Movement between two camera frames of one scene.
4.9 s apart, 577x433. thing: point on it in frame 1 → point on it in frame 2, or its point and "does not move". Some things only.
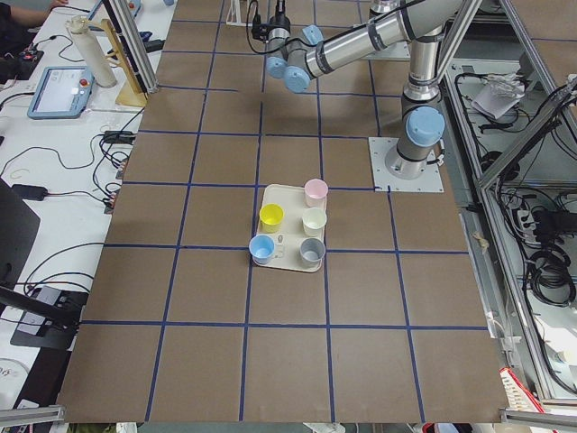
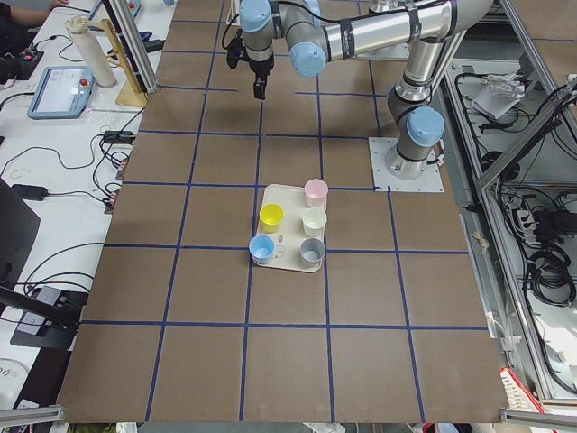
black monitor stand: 50,317 does not move
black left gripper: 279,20 → 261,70
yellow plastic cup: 270,217 does not move
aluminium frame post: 132,44 does not move
